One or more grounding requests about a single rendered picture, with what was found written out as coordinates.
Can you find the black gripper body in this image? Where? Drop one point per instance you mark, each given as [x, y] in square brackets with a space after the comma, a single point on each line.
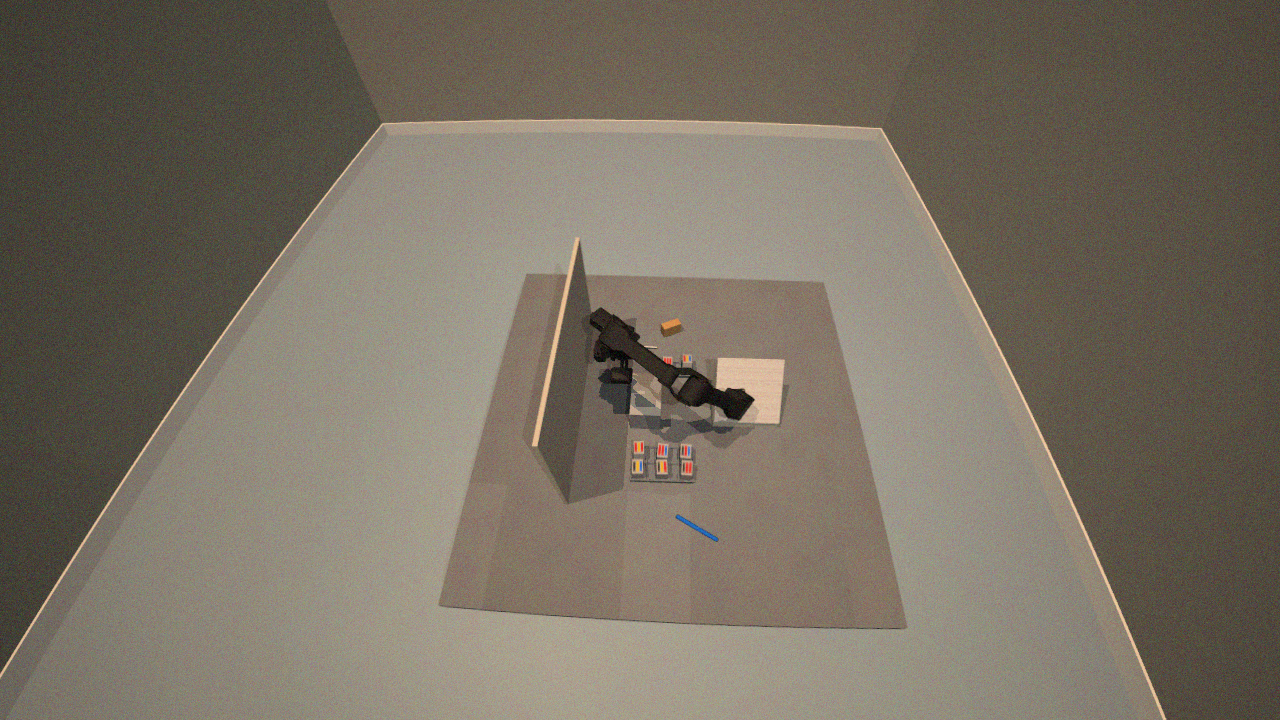
[621, 375]

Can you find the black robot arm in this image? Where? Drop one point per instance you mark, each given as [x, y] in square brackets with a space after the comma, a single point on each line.
[618, 336]

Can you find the blue cylindrical rod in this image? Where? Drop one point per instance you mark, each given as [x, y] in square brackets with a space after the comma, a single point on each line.
[697, 528]

